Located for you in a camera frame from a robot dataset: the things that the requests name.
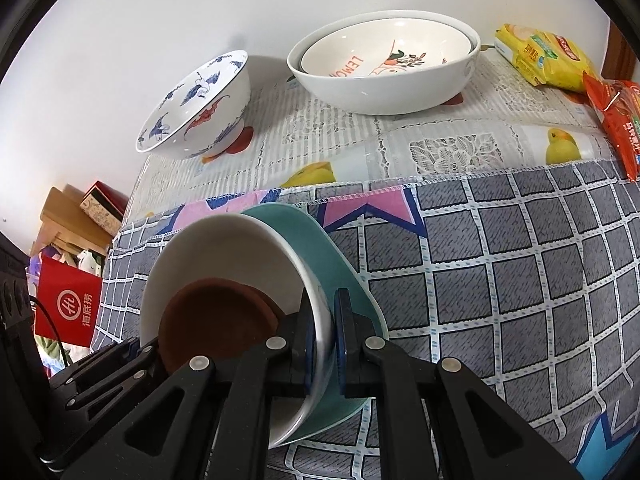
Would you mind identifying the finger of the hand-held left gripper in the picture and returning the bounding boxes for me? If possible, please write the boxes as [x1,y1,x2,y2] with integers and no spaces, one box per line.
[65,345,168,411]
[47,337,141,386]

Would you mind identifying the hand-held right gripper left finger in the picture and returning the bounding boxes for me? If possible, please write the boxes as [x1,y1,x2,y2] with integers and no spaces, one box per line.
[62,290,321,480]

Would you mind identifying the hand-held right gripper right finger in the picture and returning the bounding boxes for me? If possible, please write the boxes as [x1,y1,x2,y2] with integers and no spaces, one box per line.
[334,287,583,480]

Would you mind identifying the teal plate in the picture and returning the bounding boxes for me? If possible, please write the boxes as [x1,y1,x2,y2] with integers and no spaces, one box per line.
[242,203,387,436]

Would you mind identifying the plain white bowl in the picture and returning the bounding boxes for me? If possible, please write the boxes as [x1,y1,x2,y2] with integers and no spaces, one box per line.
[140,212,337,448]

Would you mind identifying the red paper bag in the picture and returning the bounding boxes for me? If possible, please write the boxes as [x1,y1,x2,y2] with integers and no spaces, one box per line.
[34,252,104,347]

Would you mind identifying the patterned cardboard box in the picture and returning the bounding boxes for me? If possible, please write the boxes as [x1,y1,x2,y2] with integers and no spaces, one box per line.
[80,180,128,237]

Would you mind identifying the grey checkered tablecloth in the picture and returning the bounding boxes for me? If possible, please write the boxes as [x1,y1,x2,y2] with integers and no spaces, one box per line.
[97,157,640,480]

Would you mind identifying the large white bowl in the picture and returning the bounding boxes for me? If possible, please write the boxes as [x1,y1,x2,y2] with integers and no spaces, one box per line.
[286,10,481,117]

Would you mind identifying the blue patterned white bowl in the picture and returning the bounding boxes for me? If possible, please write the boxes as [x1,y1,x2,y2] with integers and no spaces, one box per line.
[135,50,251,160]

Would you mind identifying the orange print white bowl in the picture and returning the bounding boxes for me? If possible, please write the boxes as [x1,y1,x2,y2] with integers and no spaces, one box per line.
[299,18,476,81]

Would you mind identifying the red chip bag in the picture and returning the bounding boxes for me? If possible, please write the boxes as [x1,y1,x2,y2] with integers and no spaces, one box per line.
[582,71,640,183]

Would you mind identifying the yellow chip bag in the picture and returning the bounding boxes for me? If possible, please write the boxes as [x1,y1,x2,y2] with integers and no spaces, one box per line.
[494,23,601,93]

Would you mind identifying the brown wooden door frame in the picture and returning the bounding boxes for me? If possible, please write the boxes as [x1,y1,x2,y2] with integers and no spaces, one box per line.
[602,12,640,86]

